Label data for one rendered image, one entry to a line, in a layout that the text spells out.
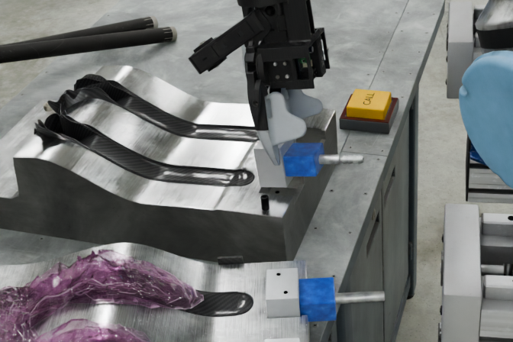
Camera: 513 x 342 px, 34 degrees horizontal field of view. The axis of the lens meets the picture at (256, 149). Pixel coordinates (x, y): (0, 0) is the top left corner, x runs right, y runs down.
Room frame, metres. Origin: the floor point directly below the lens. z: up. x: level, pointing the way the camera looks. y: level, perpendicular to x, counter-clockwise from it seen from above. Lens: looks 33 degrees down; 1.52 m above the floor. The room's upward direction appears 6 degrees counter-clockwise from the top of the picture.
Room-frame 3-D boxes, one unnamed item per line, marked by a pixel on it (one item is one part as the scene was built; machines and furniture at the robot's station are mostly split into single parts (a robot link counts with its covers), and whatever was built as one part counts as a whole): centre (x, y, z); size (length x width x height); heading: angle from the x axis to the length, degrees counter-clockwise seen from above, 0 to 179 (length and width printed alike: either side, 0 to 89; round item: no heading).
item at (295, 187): (0.89, -0.03, 0.87); 0.05 x 0.05 x 0.04; 68
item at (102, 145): (1.02, 0.15, 0.92); 0.35 x 0.16 x 0.09; 68
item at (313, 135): (0.99, -0.07, 0.87); 0.05 x 0.05 x 0.04; 68
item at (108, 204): (1.03, 0.16, 0.87); 0.50 x 0.26 x 0.14; 68
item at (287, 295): (0.71, -0.06, 0.86); 0.13 x 0.05 x 0.05; 85
